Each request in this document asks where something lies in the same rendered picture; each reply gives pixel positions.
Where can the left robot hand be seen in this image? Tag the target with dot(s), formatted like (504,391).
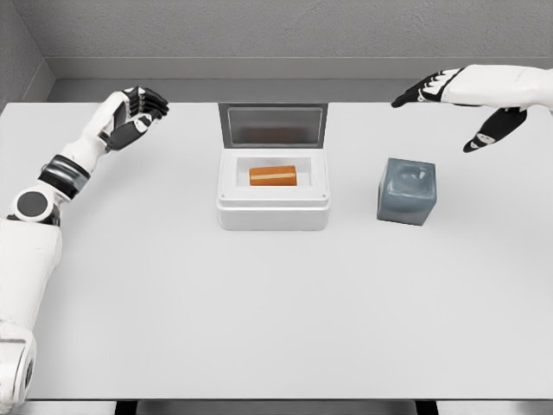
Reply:
(122,116)

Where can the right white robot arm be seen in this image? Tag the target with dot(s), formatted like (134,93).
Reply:
(548,88)

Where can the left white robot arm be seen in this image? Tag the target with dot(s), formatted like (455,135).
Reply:
(30,242)

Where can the grey cube-shaped container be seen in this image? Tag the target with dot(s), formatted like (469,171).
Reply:
(406,191)

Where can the white box with hinged lid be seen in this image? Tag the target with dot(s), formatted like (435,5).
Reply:
(273,181)

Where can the orange block with pale stripe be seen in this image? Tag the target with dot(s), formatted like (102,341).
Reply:
(273,175)

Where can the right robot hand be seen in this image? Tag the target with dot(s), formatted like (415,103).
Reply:
(471,88)

